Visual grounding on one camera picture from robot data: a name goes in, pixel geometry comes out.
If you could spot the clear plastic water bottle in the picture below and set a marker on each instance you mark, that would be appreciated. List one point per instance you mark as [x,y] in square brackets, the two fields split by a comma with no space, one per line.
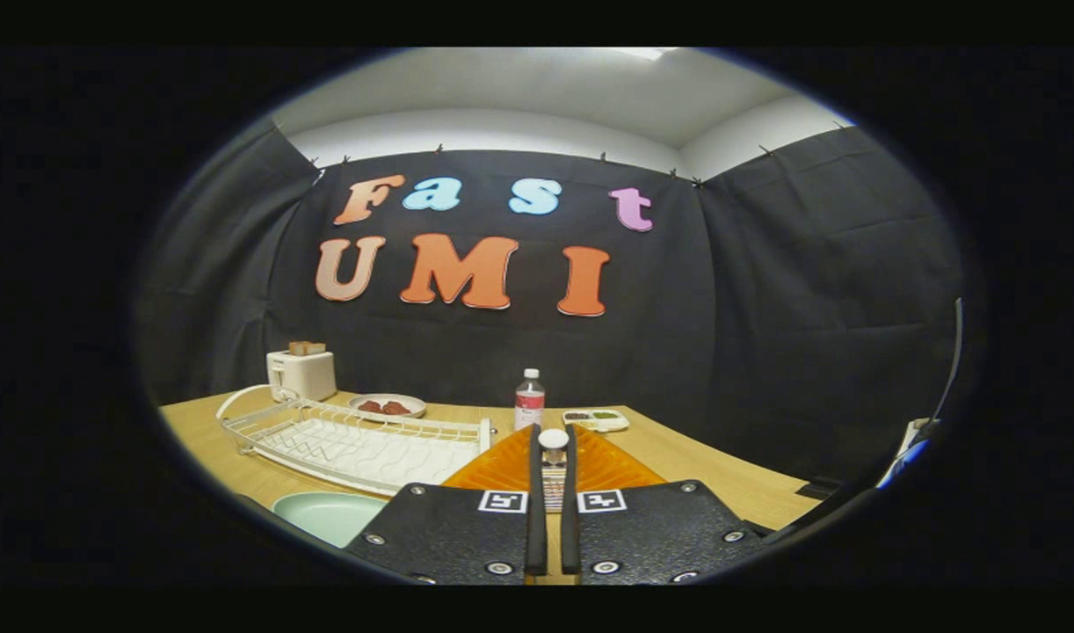
[529,404]

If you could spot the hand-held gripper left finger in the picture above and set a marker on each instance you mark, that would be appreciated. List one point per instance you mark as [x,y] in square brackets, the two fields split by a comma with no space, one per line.
[537,527]

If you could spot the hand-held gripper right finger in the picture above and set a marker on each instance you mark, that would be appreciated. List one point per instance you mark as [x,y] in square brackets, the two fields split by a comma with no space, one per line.
[570,527]

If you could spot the light green plate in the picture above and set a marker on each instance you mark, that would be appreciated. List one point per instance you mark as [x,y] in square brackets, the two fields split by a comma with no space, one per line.
[330,519]

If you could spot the white toaster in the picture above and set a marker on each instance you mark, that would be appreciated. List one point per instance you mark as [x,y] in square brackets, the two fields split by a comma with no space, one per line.
[304,376]

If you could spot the white plate with meat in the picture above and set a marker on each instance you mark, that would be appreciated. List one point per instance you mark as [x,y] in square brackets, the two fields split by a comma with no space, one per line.
[414,404]

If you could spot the small black block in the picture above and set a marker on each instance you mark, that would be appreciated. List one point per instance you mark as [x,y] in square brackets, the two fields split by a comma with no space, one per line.
[823,488]

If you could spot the black backdrop cloth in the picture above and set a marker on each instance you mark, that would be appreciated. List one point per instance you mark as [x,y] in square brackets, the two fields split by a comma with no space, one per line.
[765,308]

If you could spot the white divided dish with beans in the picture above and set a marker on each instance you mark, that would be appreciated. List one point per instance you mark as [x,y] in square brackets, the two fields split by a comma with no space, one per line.
[594,420]

